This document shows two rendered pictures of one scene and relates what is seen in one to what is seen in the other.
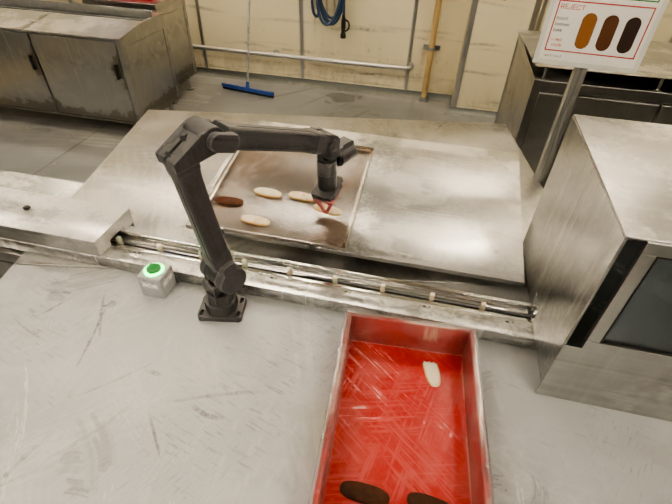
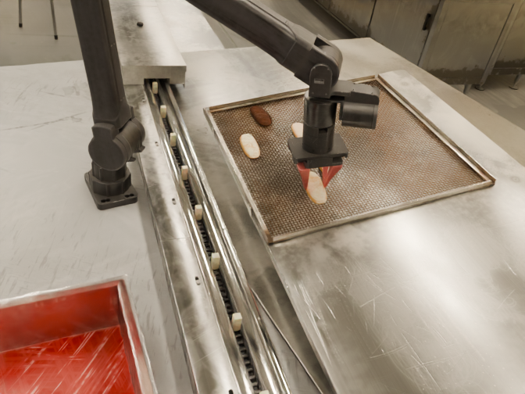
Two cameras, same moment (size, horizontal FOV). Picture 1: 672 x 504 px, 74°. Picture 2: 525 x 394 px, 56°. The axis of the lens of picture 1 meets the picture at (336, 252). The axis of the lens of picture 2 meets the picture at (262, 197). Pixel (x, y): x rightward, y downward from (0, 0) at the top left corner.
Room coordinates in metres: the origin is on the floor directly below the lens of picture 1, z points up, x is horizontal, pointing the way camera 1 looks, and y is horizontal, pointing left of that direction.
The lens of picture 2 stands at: (0.60, -0.55, 1.51)
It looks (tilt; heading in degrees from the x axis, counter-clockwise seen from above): 37 degrees down; 54
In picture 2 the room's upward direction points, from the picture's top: 10 degrees clockwise
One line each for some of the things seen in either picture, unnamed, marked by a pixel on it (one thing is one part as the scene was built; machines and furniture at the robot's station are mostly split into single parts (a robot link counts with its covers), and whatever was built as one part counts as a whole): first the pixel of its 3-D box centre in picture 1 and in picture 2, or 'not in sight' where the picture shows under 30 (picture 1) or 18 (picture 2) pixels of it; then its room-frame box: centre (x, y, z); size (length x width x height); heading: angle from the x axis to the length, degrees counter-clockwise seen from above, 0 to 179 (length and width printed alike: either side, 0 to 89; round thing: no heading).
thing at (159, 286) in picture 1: (159, 283); not in sight; (0.90, 0.51, 0.84); 0.08 x 0.08 x 0.11; 78
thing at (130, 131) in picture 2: (222, 275); (119, 145); (0.84, 0.30, 0.94); 0.09 x 0.05 x 0.10; 137
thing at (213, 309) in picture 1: (220, 300); (109, 175); (0.83, 0.31, 0.86); 0.12 x 0.09 x 0.08; 89
